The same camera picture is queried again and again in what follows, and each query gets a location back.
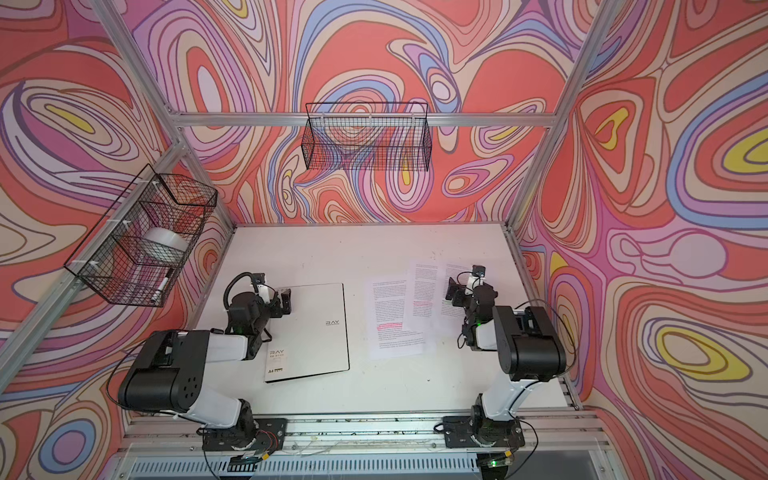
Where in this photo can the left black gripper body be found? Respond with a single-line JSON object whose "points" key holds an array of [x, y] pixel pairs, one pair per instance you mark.
{"points": [[279, 302]]}

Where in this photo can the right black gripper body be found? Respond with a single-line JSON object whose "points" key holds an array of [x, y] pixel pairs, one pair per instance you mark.
{"points": [[455, 291]]}

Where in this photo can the paper sheet green highlight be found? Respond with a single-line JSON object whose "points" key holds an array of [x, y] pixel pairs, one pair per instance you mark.
{"points": [[463, 276]]}

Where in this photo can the white RAY file folder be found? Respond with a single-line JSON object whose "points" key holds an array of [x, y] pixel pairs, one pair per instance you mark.
{"points": [[313, 339]]}

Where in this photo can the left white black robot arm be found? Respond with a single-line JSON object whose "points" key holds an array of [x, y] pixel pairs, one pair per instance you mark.
{"points": [[168, 375]]}

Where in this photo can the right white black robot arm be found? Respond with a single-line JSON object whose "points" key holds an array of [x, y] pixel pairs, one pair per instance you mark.
{"points": [[530, 354]]}

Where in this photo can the paper sheet middle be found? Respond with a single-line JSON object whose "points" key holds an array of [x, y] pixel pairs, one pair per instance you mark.
{"points": [[424, 283]]}

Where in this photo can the paper sheet pink highlight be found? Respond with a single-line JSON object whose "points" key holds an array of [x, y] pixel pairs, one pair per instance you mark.
{"points": [[385, 314]]}

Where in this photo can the black white marker pen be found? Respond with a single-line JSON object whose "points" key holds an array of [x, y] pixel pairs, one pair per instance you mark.
{"points": [[159, 292]]}

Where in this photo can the green circuit board left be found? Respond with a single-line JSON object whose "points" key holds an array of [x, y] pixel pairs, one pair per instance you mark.
{"points": [[242, 463]]}

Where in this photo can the green circuit board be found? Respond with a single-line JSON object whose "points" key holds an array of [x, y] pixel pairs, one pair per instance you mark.
{"points": [[242, 463], [497, 461]]}

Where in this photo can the green circuit board right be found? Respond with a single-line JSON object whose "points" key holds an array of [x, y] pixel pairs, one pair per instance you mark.
{"points": [[497, 461]]}

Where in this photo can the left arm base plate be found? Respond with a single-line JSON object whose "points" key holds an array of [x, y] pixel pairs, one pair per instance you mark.
{"points": [[265, 435]]}

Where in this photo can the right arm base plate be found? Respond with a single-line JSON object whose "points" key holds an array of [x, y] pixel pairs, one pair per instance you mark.
{"points": [[464, 432]]}

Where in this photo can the black wire basket left wall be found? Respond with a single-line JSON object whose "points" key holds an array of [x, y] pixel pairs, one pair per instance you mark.
{"points": [[113, 264]]}

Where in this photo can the black wire basket wall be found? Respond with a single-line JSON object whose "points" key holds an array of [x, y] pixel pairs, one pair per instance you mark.
{"points": [[113, 264], [367, 136]]}

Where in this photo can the black wire basket back wall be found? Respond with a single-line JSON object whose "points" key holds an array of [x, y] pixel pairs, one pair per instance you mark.
{"points": [[367, 136]]}

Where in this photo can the aluminium front rail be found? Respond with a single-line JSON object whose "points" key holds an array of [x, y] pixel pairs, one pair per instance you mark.
{"points": [[388, 432]]}

